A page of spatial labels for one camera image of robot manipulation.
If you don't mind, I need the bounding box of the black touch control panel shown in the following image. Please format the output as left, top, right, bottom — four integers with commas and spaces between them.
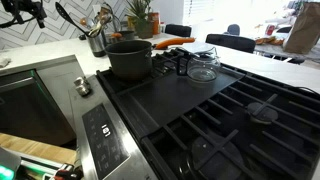
81, 102, 130, 180

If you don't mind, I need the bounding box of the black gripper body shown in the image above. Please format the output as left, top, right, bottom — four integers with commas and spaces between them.
2, 0, 45, 17

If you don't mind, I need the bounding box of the grey blue chair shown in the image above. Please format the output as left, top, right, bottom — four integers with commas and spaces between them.
223, 23, 241, 36

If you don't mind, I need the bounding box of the glass coffee carafe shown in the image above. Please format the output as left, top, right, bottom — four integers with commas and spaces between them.
175, 46, 222, 84

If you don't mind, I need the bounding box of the red can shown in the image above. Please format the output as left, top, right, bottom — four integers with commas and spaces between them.
265, 24, 276, 37

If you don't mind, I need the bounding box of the green lit device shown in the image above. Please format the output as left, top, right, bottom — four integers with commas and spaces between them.
0, 146, 22, 180

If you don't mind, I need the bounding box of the black round burner cap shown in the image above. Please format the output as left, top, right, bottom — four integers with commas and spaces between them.
246, 101, 279, 125
190, 133, 246, 180

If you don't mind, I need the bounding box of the orange food pile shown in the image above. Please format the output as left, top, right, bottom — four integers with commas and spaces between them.
255, 35, 285, 46

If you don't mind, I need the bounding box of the stainless steel dishwasher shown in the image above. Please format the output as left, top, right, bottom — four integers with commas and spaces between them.
0, 54, 86, 148

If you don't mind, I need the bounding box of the brown paper bag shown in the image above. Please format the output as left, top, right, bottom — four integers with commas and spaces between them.
283, 1, 320, 55

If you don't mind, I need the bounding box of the orange container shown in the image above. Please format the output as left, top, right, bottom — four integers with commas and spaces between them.
148, 12, 161, 36

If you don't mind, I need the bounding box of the silver stove knob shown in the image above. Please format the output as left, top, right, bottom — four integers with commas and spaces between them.
73, 75, 92, 98

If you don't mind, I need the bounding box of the black flat griddle plate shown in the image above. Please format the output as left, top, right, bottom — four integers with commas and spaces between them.
116, 68, 246, 139

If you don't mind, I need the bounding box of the black chair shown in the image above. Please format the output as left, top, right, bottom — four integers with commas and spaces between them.
205, 33, 257, 54
164, 23, 193, 38

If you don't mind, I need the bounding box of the green potted plant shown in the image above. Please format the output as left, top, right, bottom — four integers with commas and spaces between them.
125, 0, 155, 39

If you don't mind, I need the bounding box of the dark grey pot orange handle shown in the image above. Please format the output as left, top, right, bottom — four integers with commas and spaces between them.
104, 36, 197, 81

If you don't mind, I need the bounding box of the black stovetop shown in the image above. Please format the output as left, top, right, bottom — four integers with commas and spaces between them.
68, 46, 320, 180

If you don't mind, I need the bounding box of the black power cable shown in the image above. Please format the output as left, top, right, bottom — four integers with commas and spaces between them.
289, 85, 320, 97

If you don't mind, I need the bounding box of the grey dining table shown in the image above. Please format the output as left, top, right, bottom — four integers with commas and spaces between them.
254, 42, 320, 64

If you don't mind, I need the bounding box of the red and black tool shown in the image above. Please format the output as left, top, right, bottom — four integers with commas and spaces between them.
49, 162, 83, 180

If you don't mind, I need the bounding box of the metal kitchen utensil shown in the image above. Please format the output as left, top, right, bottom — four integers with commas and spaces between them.
88, 13, 113, 38

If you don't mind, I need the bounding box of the small dark bowl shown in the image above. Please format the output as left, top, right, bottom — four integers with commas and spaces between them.
117, 29, 136, 42

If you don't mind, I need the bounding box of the white cloth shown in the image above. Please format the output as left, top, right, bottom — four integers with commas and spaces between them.
0, 57, 12, 69

